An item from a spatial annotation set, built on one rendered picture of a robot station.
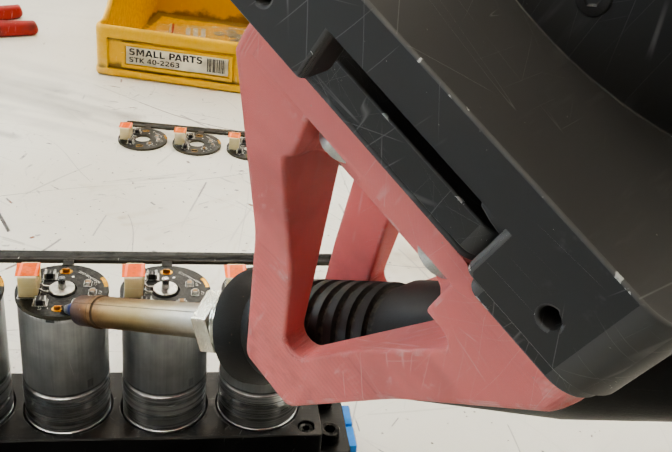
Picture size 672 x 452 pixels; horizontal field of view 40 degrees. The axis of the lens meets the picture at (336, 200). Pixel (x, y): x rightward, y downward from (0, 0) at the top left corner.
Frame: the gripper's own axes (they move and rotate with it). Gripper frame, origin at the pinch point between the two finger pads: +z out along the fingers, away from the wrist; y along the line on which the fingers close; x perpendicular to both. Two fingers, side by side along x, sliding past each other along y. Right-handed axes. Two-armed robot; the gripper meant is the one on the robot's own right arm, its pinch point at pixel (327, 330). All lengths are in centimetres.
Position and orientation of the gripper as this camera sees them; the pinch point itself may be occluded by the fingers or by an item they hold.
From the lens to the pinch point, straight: 18.8
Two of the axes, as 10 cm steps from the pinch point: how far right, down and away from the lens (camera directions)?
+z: -4.8, 5.8, 6.6
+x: 6.4, 7.4, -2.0
